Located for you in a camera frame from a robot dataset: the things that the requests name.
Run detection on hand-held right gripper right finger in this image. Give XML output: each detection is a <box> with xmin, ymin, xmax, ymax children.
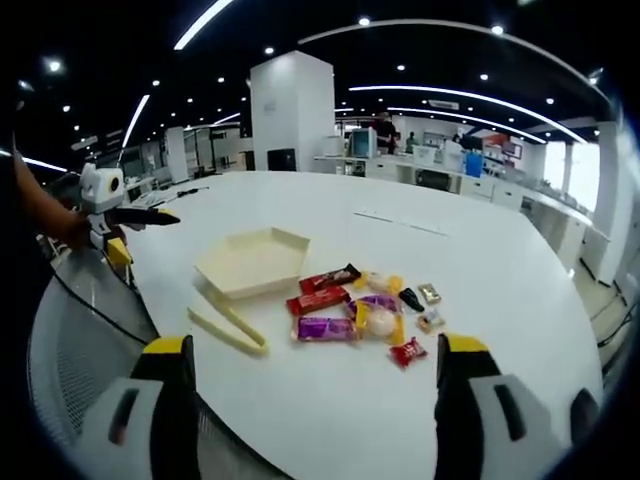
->
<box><xmin>433</xmin><ymin>332</ymin><xmax>581</xmax><ymax>480</ymax></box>

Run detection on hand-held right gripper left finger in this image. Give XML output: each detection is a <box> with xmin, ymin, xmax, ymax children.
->
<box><xmin>74</xmin><ymin>333</ymin><xmax>201</xmax><ymax>480</ymax></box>

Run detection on cream hexagonal container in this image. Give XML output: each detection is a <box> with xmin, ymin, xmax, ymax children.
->
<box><xmin>193</xmin><ymin>226</ymin><xmax>312</xmax><ymax>300</ymax></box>

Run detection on cream food tongs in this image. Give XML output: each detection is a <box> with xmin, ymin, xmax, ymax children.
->
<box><xmin>187</xmin><ymin>287</ymin><xmax>271</xmax><ymax>359</ymax></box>

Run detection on person's left hand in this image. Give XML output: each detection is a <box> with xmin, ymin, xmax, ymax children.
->
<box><xmin>62</xmin><ymin>213</ymin><xmax>94</xmax><ymax>252</ymax></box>

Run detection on grey mesh office chair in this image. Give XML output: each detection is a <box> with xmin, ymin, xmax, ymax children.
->
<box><xmin>27</xmin><ymin>247</ymin><xmax>286</xmax><ymax>480</ymax></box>

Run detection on small red candy packet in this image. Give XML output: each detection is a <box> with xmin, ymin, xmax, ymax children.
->
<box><xmin>388</xmin><ymin>336</ymin><xmax>429</xmax><ymax>371</ymax></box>

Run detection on small clear candy packet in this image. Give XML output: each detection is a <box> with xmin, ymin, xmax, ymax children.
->
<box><xmin>416</xmin><ymin>309</ymin><xmax>447</xmax><ymax>333</ymax></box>

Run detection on small gold packet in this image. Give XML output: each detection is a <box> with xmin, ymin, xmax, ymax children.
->
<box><xmin>416</xmin><ymin>282</ymin><xmax>444</xmax><ymax>305</ymax></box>

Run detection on white round candy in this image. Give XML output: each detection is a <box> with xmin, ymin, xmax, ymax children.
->
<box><xmin>348</xmin><ymin>294</ymin><xmax>407</xmax><ymax>347</ymax></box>

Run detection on small black packet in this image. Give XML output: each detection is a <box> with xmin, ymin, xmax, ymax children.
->
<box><xmin>397</xmin><ymin>286</ymin><xmax>426</xmax><ymax>314</ymax></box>

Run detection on white square pillar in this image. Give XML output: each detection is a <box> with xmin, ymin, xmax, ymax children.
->
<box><xmin>249</xmin><ymin>49</ymin><xmax>335</xmax><ymax>174</ymax></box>

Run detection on yellow wrapped pastry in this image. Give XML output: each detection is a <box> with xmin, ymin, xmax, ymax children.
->
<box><xmin>353</xmin><ymin>270</ymin><xmax>404</xmax><ymax>297</ymax></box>

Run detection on red snack bar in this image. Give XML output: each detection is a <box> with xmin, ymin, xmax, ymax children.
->
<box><xmin>285</xmin><ymin>286</ymin><xmax>353</xmax><ymax>317</ymax></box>

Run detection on purple snack packet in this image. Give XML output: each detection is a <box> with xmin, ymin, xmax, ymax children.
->
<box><xmin>291</xmin><ymin>315</ymin><xmax>361</xmax><ymax>346</ymax></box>

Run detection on dark red chocolate bar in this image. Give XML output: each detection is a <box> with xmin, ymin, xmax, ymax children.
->
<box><xmin>299</xmin><ymin>263</ymin><xmax>362</xmax><ymax>296</ymax></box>

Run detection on white workbench row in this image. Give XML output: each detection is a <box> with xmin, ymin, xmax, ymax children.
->
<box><xmin>313</xmin><ymin>149</ymin><xmax>614</xmax><ymax>286</ymax></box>

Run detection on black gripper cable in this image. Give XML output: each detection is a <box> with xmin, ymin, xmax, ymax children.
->
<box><xmin>48</xmin><ymin>262</ymin><xmax>162</xmax><ymax>347</ymax></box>

